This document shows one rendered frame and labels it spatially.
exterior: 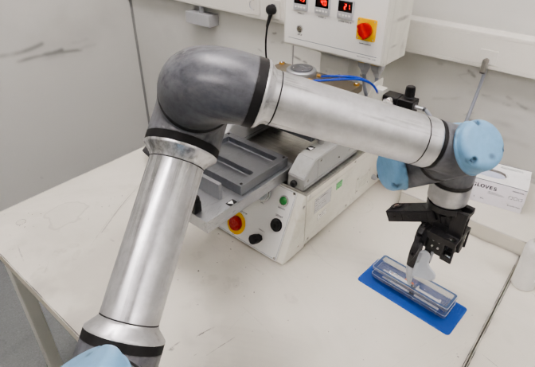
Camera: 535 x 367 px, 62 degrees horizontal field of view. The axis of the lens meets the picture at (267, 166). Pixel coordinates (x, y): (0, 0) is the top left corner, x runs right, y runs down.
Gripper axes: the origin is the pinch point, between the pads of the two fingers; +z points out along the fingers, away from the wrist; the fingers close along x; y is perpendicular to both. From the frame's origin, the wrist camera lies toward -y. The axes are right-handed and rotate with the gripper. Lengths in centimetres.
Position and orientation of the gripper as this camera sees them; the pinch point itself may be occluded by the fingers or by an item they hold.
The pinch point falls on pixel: (416, 267)
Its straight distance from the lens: 106.1
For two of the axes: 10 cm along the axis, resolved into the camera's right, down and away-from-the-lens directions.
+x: 6.9, -3.8, 6.1
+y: 7.2, 3.8, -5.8
